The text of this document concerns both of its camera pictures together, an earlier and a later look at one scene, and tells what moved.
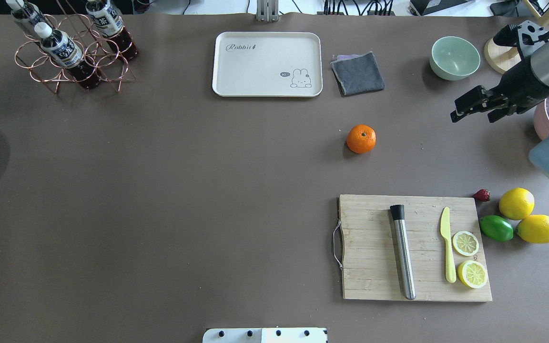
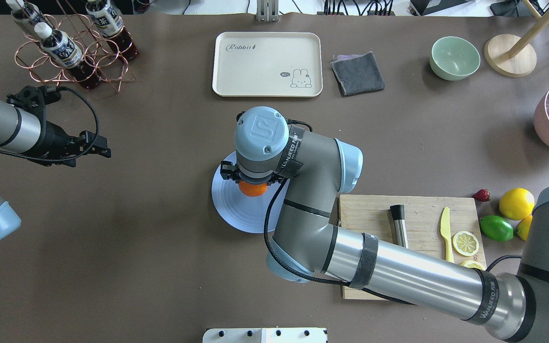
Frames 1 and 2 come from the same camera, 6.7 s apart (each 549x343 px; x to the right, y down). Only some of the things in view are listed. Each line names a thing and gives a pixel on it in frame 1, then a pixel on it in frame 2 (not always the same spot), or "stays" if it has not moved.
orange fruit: x=361 y=138 → x=252 y=190
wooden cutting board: x=371 y=267 stays
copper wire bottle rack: x=73 y=50 stays
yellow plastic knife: x=445 y=230 stays
